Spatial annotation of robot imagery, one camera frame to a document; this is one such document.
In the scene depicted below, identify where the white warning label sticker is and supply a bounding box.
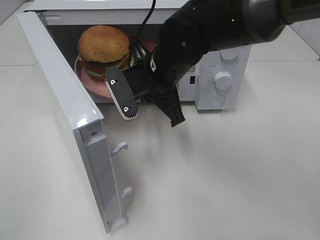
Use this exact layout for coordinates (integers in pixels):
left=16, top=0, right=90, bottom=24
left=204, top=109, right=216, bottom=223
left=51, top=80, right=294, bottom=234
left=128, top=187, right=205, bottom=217
left=187, top=65, right=198, bottom=75

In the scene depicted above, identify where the burger with sesame-free bun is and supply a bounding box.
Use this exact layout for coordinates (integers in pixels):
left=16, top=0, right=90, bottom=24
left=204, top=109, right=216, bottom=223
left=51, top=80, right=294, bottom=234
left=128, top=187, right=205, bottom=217
left=77, top=25, right=136, bottom=81

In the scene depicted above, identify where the lower white timer knob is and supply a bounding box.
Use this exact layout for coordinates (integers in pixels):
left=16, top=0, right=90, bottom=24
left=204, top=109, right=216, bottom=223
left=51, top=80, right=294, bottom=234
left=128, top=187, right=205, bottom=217
left=213, top=71, right=232, bottom=90

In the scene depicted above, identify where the upper white power knob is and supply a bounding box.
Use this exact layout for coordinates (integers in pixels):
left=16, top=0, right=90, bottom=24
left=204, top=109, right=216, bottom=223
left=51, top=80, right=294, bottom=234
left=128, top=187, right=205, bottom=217
left=219, top=47, right=240, bottom=61

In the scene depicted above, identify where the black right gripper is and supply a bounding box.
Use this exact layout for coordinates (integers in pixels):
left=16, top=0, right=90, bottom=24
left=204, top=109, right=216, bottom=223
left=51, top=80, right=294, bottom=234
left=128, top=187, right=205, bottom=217
left=105, top=12, right=210, bottom=128

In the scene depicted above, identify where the round white door button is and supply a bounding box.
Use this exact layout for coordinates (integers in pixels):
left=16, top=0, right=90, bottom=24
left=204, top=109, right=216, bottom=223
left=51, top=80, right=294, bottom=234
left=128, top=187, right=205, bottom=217
left=210, top=94, right=226, bottom=107

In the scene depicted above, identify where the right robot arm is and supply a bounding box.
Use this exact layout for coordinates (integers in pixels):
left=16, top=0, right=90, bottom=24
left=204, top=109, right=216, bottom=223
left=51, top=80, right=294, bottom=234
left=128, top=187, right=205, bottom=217
left=105, top=0, right=320, bottom=127

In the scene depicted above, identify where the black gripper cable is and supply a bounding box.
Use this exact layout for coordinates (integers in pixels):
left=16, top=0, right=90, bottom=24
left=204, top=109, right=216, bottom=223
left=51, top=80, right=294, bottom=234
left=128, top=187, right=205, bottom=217
left=127, top=0, right=157, bottom=68

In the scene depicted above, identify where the white microwave door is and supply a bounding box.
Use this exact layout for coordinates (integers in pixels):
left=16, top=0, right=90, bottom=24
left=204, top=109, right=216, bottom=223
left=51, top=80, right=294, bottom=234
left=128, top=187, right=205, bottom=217
left=17, top=11, right=133, bottom=233

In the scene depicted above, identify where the pink round plate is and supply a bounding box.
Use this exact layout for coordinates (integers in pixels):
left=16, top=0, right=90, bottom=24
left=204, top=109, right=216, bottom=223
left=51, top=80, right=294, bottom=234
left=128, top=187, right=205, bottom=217
left=74, top=37, right=158, bottom=102

